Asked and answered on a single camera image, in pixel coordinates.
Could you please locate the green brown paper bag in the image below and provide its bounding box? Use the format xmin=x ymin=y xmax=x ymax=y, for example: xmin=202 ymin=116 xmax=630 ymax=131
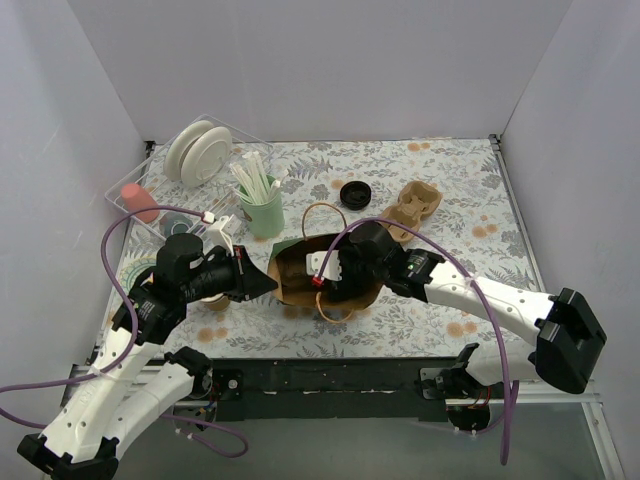
xmin=267 ymin=220 xmax=382 ymax=324

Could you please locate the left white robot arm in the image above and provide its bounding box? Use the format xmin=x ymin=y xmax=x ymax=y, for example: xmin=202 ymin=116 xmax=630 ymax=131
xmin=17 ymin=233 xmax=277 ymax=479

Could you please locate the black coffee lid stack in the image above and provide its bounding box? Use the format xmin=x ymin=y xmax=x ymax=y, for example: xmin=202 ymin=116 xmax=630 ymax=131
xmin=339 ymin=181 xmax=372 ymax=211

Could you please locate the grey blue small bowl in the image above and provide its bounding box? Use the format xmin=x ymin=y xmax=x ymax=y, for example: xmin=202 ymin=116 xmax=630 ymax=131
xmin=159 ymin=211 xmax=193 ymax=239

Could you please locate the yellow blue patterned bowl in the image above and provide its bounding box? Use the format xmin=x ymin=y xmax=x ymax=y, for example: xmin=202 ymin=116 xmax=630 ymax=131
xmin=118 ymin=256 xmax=156 ymax=293

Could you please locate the green straw holder cup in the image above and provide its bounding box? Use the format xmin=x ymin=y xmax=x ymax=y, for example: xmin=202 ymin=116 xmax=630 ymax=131
xmin=239 ymin=185 xmax=285 ymax=239

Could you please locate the clear plastic dish rack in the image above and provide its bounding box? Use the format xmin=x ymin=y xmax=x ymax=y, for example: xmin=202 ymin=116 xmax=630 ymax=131
xmin=105 ymin=115 xmax=275 ymax=235

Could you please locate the pink plastic cup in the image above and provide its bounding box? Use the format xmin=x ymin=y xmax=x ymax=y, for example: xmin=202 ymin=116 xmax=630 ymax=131
xmin=120 ymin=183 xmax=160 ymax=224

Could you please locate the white wrapped straws bundle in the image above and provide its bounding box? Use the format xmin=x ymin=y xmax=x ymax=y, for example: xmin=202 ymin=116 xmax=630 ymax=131
xmin=230 ymin=150 xmax=289 ymax=206

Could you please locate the floral patterned table mat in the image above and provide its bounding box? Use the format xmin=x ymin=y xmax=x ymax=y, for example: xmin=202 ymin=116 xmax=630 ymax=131
xmin=102 ymin=138 xmax=554 ymax=360

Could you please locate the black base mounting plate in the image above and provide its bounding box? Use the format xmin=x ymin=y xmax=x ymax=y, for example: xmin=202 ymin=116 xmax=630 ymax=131
xmin=154 ymin=357 xmax=506 ymax=422

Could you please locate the white plate front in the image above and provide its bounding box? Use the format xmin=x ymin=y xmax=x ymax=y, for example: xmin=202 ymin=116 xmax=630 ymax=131
xmin=181 ymin=127 xmax=232 ymax=188

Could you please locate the white plate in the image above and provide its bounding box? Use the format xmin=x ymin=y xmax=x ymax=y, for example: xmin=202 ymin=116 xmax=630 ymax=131
xmin=163 ymin=120 xmax=214 ymax=181
xmin=181 ymin=127 xmax=232 ymax=188

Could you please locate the white plate rear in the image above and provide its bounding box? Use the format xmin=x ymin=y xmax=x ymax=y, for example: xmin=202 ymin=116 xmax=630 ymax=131
xmin=163 ymin=120 xmax=214 ymax=181

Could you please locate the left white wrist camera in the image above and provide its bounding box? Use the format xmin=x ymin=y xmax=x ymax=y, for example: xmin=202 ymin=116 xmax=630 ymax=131
xmin=203 ymin=211 xmax=239 ymax=255

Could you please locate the aluminium frame rail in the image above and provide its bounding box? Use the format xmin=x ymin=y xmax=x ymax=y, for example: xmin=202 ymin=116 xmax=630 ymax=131
xmin=61 ymin=361 xmax=626 ymax=479

